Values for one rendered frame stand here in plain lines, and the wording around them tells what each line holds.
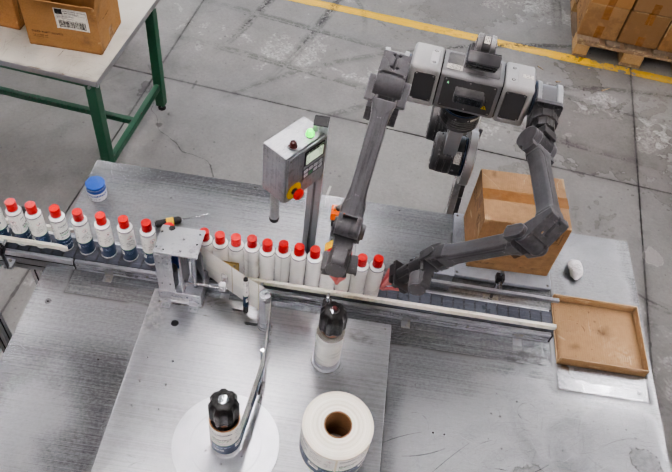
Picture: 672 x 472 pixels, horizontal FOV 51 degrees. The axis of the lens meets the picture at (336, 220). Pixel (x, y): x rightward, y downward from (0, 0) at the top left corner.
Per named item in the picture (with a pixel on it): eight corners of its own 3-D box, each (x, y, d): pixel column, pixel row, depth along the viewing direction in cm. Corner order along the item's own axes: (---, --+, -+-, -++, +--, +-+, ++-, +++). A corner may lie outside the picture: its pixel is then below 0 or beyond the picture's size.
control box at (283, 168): (261, 187, 214) (262, 142, 200) (300, 160, 223) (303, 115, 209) (285, 206, 211) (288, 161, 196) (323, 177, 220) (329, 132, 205)
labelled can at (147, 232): (142, 264, 241) (135, 226, 225) (147, 252, 244) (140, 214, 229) (157, 267, 241) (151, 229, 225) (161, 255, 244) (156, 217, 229)
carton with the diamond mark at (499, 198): (465, 266, 258) (484, 219, 237) (463, 216, 273) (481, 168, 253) (546, 276, 258) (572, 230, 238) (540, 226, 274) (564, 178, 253)
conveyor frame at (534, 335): (74, 269, 243) (72, 261, 239) (85, 244, 250) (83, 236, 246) (548, 343, 242) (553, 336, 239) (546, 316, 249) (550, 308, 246)
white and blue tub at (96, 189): (108, 187, 268) (105, 175, 263) (107, 201, 264) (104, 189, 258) (88, 188, 267) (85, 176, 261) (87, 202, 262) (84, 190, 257)
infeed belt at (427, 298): (75, 264, 243) (73, 257, 240) (84, 246, 248) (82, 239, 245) (549, 338, 242) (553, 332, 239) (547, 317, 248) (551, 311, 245)
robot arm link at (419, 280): (451, 258, 225) (432, 244, 222) (448, 286, 217) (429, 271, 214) (423, 273, 232) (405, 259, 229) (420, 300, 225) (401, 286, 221)
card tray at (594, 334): (556, 363, 238) (560, 357, 234) (550, 299, 254) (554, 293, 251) (644, 377, 237) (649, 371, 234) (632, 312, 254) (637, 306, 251)
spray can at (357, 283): (347, 298, 240) (354, 262, 225) (348, 285, 244) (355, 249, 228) (362, 299, 240) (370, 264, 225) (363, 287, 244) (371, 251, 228)
